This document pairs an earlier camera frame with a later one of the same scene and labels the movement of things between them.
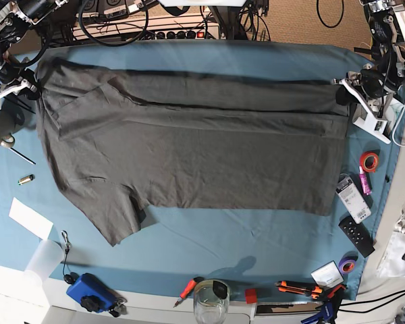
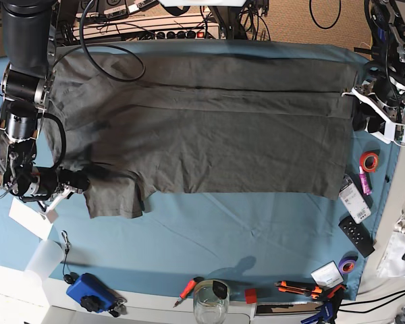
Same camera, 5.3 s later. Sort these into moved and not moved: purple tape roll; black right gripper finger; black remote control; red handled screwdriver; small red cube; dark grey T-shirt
Moved: black right gripper finger; dark grey T-shirt
Not moved: red handled screwdriver; black remote control; purple tape roll; small red cube
